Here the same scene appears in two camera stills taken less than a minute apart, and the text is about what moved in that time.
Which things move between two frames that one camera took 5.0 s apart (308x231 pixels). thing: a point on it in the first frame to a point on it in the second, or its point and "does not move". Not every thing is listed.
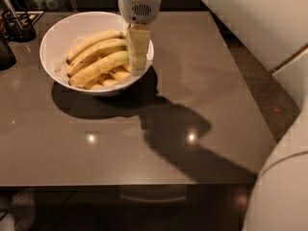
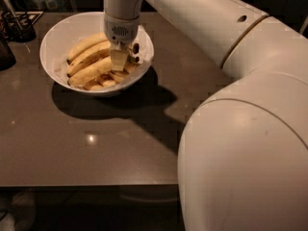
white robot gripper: (140, 10) to (121, 30)
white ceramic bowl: (59, 36) does not move
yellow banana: (97, 67) does not move
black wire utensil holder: (19, 25) does not move
